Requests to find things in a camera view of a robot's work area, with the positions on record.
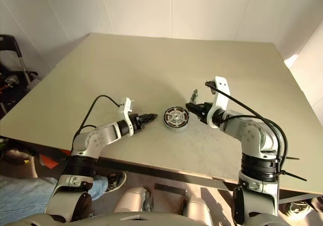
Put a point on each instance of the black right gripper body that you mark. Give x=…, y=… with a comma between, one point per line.
x=205, y=111

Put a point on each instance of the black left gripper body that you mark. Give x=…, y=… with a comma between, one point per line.
x=137, y=123

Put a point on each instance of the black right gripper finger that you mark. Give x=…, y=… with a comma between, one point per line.
x=198, y=114
x=194, y=107

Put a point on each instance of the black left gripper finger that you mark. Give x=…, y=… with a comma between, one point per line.
x=150, y=116
x=148, y=122

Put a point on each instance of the small metal bracket part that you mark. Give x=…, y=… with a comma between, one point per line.
x=194, y=96

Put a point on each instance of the grey round tape roll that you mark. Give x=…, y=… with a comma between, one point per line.
x=176, y=130

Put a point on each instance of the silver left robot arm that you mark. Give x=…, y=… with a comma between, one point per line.
x=96, y=137

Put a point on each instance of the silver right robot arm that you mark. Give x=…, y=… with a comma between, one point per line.
x=252, y=135

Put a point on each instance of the dark sneaker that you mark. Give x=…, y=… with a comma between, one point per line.
x=116, y=181

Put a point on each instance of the black flat strip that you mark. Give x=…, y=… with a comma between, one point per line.
x=170, y=188

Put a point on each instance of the beige rounded shell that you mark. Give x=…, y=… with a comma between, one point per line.
x=196, y=208
x=131, y=198

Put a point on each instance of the orange object under table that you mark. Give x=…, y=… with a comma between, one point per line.
x=49, y=161

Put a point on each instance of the grey robot torso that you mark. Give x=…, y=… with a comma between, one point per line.
x=151, y=219

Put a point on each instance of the person's blue jeans leg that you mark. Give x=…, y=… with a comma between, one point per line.
x=22, y=198

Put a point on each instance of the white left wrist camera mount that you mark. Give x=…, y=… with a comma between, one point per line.
x=125, y=110

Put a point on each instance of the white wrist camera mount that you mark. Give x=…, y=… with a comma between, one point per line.
x=125, y=110
x=222, y=94

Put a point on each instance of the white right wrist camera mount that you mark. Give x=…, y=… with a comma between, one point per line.
x=222, y=94

